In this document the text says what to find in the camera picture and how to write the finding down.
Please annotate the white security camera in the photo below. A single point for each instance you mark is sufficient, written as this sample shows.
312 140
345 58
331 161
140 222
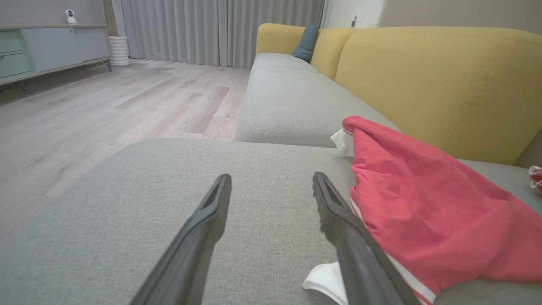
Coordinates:
70 17

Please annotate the red jersey with black number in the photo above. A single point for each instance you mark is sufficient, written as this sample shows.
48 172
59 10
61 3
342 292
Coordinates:
423 203

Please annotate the grey sofa seat cushion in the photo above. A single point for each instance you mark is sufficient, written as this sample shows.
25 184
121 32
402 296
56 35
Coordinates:
288 101

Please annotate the narrow yellow sofa backrest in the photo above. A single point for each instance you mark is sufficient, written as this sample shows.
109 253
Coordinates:
332 48

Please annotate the grey pleated curtain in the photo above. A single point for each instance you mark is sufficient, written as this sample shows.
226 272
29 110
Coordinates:
211 29

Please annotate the teal throw pillow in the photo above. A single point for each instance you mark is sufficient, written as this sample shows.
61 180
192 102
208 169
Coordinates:
306 42

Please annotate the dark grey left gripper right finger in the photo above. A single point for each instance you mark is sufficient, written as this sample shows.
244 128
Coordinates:
360 271

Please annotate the red shorts with white band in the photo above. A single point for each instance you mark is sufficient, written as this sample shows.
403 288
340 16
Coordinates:
537 178

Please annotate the large yellow sofa backrest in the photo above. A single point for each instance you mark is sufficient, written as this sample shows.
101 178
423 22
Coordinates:
444 84

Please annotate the grey and mint TV cabinet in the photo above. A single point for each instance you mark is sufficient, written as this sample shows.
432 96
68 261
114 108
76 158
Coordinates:
55 48

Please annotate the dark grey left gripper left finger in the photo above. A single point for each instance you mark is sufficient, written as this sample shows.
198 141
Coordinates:
186 262

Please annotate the white ribbed plant pot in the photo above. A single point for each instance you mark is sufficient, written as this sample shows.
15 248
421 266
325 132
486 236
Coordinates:
119 51

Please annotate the yellow sofa armrest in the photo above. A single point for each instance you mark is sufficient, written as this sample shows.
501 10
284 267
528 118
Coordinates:
275 38

